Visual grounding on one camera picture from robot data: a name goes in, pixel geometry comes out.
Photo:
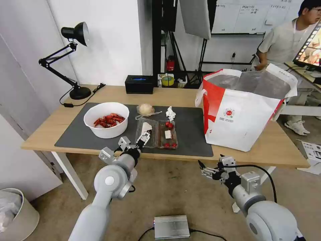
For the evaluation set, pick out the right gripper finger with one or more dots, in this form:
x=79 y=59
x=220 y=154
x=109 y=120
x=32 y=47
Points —
x=206 y=168
x=210 y=175

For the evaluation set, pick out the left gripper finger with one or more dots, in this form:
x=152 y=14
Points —
x=147 y=138
x=140 y=140

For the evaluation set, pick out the person's forearm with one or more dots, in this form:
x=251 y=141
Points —
x=262 y=59

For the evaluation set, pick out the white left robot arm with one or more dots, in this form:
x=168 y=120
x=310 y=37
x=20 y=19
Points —
x=100 y=216

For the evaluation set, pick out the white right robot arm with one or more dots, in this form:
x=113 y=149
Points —
x=265 y=216

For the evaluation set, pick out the white and red takeout bag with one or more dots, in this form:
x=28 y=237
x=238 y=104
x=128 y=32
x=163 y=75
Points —
x=240 y=125

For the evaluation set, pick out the beige round trash bin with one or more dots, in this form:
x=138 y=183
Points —
x=27 y=221

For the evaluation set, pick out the clear bin liner bag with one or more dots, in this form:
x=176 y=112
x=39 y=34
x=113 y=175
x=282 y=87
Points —
x=8 y=208

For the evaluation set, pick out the clear plastic clamshell container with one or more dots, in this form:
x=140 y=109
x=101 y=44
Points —
x=157 y=136

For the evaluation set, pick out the white paper scrap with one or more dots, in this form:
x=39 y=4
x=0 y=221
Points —
x=146 y=126

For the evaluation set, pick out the red cherry tomato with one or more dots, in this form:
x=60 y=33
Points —
x=169 y=124
x=172 y=144
x=166 y=145

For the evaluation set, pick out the small white label piece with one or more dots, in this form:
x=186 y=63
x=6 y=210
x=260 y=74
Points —
x=167 y=134

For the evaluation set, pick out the pale bun in plastic wrap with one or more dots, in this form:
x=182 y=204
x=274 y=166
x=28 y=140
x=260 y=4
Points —
x=146 y=109

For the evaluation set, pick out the white round bowl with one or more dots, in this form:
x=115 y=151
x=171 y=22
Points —
x=110 y=132

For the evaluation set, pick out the crumpled white tissue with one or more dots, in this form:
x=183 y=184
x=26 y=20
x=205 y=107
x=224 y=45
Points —
x=171 y=113

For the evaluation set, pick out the red crayfish pile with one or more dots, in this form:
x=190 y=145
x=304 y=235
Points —
x=108 y=120

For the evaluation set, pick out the dark grey table mat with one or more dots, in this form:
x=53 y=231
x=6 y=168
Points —
x=190 y=130

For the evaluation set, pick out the wooden table with white legs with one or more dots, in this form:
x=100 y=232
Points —
x=263 y=140

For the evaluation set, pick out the black tissue box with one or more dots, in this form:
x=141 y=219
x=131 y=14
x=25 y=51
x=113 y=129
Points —
x=139 y=84

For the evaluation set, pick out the yellow green tape roll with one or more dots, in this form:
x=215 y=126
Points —
x=168 y=80

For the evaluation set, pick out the silver power supply box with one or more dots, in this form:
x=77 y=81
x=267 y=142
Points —
x=171 y=227

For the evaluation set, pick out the black desk lamp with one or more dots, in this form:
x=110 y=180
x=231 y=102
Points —
x=80 y=93

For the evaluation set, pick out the red fire extinguisher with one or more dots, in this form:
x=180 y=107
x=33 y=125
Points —
x=171 y=63

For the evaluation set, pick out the printed papers on floor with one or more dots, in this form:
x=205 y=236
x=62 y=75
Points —
x=312 y=153

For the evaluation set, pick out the black light stand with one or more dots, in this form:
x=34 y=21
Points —
x=175 y=52

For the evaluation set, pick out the white cabinet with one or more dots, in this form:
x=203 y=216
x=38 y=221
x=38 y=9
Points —
x=22 y=150

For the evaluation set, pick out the white desk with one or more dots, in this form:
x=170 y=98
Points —
x=306 y=82

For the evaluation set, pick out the white photo reflector panel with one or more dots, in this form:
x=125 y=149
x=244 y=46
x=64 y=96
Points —
x=196 y=17

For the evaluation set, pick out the person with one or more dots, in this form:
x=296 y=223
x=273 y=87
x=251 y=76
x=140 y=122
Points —
x=283 y=42

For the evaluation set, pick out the computer monitor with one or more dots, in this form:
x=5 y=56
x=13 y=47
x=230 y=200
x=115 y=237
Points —
x=309 y=47

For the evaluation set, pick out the whiteboard with notes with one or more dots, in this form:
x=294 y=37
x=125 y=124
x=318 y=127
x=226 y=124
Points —
x=240 y=17

